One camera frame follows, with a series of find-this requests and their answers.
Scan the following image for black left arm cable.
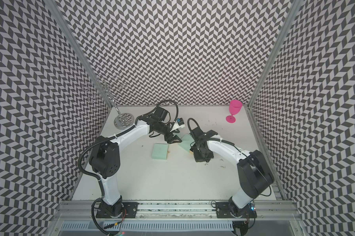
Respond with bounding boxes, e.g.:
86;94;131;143
155;99;179;124

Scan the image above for mint box back middle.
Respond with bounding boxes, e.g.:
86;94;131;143
166;134;182;144

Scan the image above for aluminium front rail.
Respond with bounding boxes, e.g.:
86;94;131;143
46;200;307;236

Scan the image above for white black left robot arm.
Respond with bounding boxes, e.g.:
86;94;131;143
89;107;185;206

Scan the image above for pink plastic wine glass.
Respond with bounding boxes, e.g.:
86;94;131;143
226;100;243;124

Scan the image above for aluminium left corner post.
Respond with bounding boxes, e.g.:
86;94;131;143
43;0;113;108

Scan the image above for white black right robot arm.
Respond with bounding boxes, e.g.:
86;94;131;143
190;127;275;209

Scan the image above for aluminium corner post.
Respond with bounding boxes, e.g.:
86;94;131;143
247;0;304;109
43;0;113;108

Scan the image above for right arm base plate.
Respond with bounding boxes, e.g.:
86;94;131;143
211;201;257;220

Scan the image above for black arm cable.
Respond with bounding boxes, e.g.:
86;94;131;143
187;117;200;139
155;99;179;124

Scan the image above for mint box front left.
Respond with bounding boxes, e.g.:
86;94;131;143
152;143;169;160

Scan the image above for mint drawer-style jewelry box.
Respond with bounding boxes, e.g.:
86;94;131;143
178;134;195;154

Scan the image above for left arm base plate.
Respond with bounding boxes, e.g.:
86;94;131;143
96;202;139;219

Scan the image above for aluminium right corner post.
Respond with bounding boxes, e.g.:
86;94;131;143
247;0;304;109

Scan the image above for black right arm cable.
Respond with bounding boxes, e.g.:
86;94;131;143
187;117;200;139

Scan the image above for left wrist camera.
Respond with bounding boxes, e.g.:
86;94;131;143
172;118;185;131

